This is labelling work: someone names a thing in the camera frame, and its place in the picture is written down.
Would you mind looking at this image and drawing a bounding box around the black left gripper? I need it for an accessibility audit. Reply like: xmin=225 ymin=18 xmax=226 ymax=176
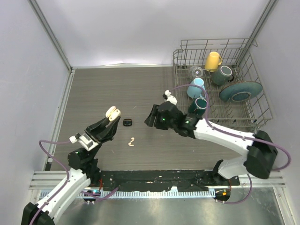
xmin=84 ymin=112 xmax=120 ymax=160

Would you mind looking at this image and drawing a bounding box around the beige earbud charging case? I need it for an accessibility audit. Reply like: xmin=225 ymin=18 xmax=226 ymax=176
xmin=105 ymin=106 xmax=121 ymax=121

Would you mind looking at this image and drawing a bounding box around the black gold-trimmed earbud case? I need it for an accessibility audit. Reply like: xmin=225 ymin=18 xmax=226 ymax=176
xmin=122 ymin=118 xmax=133 ymax=127

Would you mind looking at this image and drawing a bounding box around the beige earbud pair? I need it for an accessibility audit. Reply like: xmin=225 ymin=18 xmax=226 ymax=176
xmin=128 ymin=137 xmax=135 ymax=147

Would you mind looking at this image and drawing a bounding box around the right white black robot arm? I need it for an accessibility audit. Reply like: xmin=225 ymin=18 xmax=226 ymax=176
xmin=144 ymin=102 xmax=278 ymax=185

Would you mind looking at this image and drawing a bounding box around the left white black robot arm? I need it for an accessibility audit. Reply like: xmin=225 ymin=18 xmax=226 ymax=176
xmin=21 ymin=116 xmax=120 ymax=225

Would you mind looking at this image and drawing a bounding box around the dark teal mug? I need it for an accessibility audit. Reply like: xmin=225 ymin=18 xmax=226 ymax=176
xmin=188 ymin=97 xmax=208 ymax=116

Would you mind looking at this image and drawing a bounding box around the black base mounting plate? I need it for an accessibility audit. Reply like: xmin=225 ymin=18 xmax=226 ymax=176
xmin=99 ymin=170 xmax=240 ymax=192

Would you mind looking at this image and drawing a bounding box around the clear drinking glass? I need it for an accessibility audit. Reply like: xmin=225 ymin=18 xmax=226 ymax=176
xmin=188 ymin=66 xmax=204 ymax=79

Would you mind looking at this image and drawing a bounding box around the grey-green mug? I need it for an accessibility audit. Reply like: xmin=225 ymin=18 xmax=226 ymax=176
xmin=211 ymin=66 xmax=234 ymax=86

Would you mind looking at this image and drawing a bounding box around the yellow mug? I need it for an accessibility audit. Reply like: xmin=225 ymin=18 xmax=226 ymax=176
xmin=204 ymin=52 xmax=223 ymax=72

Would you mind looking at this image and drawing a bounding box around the teal ceramic plate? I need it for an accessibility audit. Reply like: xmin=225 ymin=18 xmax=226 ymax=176
xmin=219 ymin=81 xmax=263 ymax=103

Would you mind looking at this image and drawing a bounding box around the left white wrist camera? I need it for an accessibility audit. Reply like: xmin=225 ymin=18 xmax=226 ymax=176
xmin=69 ymin=133 xmax=98 ymax=151

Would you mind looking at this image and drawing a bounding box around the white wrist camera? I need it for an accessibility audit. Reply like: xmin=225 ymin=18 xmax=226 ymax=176
xmin=69 ymin=133 xmax=98 ymax=151
xmin=163 ymin=90 xmax=178 ymax=105

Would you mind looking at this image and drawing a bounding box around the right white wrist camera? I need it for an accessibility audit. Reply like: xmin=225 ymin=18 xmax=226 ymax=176
xmin=163 ymin=90 xmax=178 ymax=105

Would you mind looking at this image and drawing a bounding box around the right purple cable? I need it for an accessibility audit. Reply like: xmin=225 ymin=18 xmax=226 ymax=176
xmin=171 ymin=84 xmax=292 ymax=204

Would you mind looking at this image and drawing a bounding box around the purple cable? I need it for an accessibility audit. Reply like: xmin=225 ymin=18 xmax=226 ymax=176
xmin=171 ymin=84 xmax=292 ymax=204
xmin=29 ymin=139 xmax=120 ymax=225

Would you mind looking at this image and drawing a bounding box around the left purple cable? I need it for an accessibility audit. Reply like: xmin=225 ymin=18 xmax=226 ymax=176
xmin=29 ymin=139 xmax=120 ymax=225

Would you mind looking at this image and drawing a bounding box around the white slotted cable duct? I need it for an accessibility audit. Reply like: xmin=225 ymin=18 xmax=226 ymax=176
xmin=77 ymin=190 xmax=216 ymax=199

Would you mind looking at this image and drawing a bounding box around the grey wire dish rack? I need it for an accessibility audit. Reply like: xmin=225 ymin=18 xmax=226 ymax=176
xmin=173 ymin=38 xmax=273 ymax=131

